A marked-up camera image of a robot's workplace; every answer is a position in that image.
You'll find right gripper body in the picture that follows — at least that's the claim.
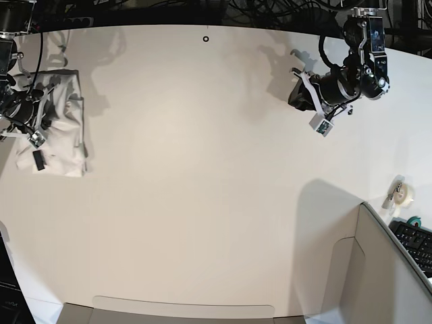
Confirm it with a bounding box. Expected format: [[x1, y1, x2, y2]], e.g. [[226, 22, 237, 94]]
[[1, 86, 55, 140]]

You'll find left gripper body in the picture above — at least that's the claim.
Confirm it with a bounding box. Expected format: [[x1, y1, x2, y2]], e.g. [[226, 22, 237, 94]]
[[291, 67, 354, 120]]

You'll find white printed t-shirt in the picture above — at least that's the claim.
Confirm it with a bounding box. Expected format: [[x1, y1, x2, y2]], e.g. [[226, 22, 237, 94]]
[[15, 69, 89, 178]]

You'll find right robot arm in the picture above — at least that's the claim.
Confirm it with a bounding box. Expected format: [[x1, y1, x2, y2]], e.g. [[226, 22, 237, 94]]
[[1, 1, 55, 148]]

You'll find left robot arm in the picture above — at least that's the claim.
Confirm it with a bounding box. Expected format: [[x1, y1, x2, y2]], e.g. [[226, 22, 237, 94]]
[[288, 1, 390, 121]]

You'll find clear tape dispenser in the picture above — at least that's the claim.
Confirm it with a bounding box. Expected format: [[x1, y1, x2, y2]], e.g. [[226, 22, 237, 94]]
[[381, 175, 415, 217]]

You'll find green tape roll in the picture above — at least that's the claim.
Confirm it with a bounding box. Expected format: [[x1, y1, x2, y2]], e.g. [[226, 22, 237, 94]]
[[406, 216, 422, 227]]

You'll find black computer keyboard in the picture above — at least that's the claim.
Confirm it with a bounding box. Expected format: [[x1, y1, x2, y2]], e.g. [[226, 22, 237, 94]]
[[389, 221, 431, 278]]

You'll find beige cardboard box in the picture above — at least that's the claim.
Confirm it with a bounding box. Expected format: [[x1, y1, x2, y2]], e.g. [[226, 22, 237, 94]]
[[57, 202, 431, 323]]

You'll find black monitor corner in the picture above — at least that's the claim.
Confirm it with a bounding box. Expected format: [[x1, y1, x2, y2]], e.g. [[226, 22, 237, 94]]
[[1, 223, 36, 324]]

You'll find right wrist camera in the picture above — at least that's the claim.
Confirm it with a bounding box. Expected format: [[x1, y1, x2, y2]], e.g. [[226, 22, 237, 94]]
[[28, 130, 46, 149]]

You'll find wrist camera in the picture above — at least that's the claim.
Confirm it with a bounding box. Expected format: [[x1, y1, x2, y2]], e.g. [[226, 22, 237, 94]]
[[309, 113, 334, 137], [28, 130, 46, 149]]

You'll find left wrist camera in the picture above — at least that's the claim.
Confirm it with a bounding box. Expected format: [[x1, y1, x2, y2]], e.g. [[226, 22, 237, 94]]
[[309, 113, 334, 137]]

